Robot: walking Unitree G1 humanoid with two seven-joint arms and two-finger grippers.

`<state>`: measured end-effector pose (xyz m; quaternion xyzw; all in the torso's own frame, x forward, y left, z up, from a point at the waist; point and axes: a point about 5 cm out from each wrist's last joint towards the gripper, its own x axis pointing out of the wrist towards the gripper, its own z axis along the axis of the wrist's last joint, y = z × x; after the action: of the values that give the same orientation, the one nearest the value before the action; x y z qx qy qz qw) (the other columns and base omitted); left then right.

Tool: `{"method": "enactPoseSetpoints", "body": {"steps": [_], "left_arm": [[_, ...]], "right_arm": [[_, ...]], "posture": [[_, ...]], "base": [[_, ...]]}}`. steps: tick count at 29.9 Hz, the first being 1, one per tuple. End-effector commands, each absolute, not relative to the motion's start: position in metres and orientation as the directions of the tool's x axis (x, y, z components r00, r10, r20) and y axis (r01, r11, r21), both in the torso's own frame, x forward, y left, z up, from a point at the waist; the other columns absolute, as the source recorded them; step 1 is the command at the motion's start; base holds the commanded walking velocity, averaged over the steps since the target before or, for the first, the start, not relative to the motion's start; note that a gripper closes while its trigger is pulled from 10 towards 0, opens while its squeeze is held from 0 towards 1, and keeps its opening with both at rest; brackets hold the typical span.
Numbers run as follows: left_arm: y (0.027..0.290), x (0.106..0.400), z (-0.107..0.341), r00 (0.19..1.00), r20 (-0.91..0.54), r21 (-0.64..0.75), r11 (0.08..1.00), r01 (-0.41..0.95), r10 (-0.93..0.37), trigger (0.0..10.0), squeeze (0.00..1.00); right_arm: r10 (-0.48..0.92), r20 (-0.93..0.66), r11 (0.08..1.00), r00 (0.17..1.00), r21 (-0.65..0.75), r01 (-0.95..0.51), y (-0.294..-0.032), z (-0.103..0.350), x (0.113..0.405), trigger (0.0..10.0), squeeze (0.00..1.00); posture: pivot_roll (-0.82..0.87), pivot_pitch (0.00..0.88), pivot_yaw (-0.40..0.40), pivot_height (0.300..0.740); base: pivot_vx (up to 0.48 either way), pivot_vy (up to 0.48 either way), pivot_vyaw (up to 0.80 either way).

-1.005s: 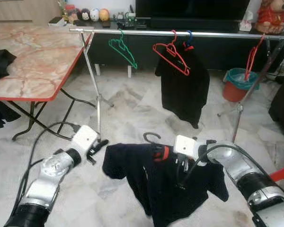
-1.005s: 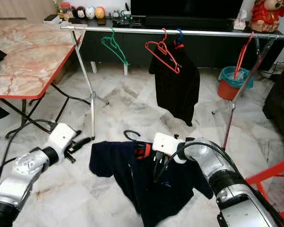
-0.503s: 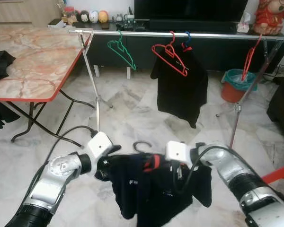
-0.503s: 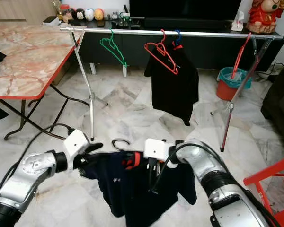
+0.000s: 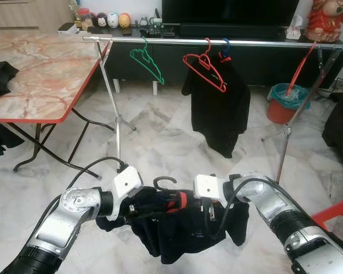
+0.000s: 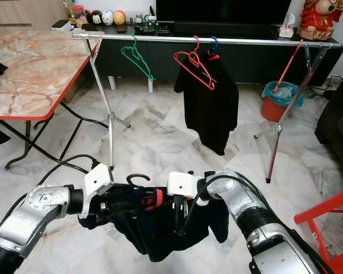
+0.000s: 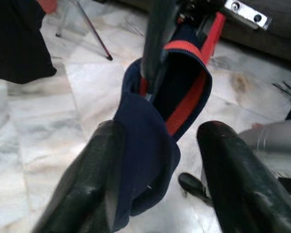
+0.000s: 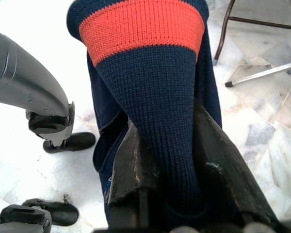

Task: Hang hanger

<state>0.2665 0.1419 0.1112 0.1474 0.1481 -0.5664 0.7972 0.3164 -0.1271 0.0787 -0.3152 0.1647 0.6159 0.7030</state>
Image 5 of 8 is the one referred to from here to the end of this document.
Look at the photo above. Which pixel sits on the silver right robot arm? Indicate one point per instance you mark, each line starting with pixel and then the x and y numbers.
pixel 286 222

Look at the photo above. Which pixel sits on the black white ball figurine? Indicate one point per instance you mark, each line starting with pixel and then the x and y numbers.
pixel 102 20

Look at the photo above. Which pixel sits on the blue plastic hanger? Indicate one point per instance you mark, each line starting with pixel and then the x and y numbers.
pixel 225 47

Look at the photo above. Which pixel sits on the red seated figurine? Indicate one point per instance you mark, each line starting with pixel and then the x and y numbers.
pixel 327 20

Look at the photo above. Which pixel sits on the black TV console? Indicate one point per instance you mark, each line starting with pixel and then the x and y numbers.
pixel 183 63

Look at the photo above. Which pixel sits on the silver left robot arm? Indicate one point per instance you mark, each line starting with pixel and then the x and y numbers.
pixel 63 220

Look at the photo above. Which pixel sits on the yellow ball figurine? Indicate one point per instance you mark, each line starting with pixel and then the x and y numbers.
pixel 124 20

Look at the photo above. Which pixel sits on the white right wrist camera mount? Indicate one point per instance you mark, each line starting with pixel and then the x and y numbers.
pixel 208 186

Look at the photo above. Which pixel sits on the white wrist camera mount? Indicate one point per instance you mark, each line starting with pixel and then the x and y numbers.
pixel 208 186
pixel 126 182

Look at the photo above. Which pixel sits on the teal plastic bag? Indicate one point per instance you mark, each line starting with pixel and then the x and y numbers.
pixel 291 96

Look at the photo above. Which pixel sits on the green plastic hanger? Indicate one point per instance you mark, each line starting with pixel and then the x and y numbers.
pixel 147 60

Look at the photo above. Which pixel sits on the white tissue box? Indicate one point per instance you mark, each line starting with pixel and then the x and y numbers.
pixel 294 31

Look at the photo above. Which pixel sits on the navy shirt red trim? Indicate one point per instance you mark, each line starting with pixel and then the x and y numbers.
pixel 177 231

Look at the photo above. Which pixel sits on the black shirt red trim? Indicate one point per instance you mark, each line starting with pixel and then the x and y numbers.
pixel 220 114

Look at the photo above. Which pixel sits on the red plastic bucket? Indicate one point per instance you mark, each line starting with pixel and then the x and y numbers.
pixel 280 113

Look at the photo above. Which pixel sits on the black flat television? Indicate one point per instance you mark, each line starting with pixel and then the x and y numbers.
pixel 228 11

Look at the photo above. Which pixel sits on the black soundbar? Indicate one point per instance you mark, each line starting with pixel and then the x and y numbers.
pixel 234 31

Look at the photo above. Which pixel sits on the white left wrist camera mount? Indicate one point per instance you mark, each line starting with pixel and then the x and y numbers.
pixel 126 182

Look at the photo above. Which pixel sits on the red plastic hanger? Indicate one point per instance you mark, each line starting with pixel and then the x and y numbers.
pixel 300 68
pixel 208 74

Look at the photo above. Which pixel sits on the light wood cabinet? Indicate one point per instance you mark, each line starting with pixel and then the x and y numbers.
pixel 26 14

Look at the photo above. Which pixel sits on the marble table red edge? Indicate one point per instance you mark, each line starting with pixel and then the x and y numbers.
pixel 43 71

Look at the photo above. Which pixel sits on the silver clothes rack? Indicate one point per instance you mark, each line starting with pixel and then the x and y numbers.
pixel 160 40

